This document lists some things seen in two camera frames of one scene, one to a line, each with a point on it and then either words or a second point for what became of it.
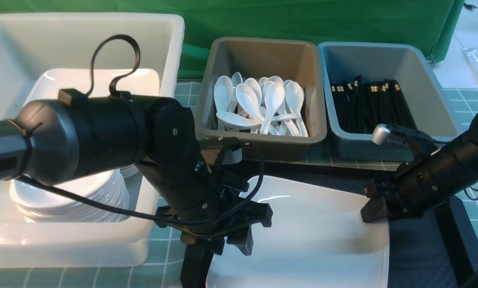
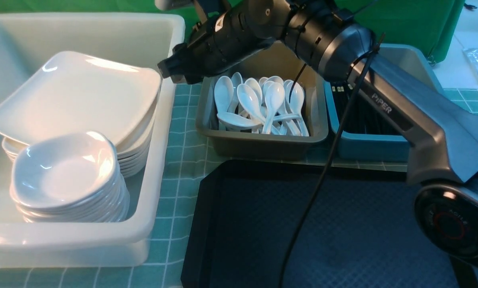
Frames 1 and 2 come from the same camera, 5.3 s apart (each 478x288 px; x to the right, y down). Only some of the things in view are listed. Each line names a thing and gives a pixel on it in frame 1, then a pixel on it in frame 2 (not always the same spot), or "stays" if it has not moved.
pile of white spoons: [269, 106] stays
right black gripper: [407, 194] -> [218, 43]
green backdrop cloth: [433, 23] stays
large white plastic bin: [17, 50] stays
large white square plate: [318, 238] -> [68, 92]
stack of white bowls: [35, 204] stays
